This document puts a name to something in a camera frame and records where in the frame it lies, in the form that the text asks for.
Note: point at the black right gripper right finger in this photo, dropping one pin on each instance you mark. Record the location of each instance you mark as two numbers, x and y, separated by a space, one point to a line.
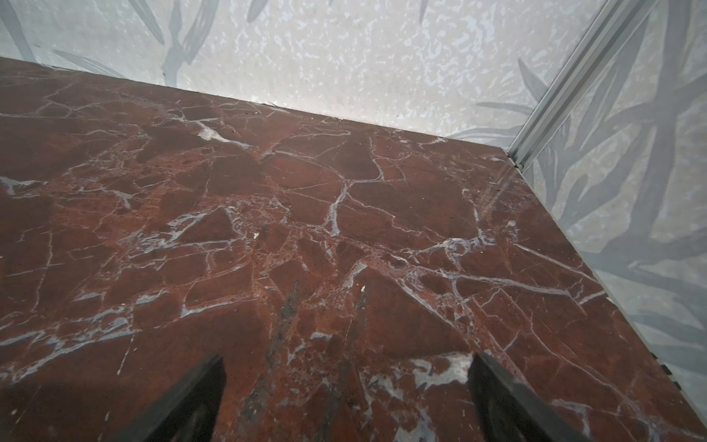
508 410

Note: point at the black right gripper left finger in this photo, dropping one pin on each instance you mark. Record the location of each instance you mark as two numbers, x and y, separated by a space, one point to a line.
187 411

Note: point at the aluminium frame corner post right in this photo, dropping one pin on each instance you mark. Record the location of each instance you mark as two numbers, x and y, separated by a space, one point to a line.
614 24

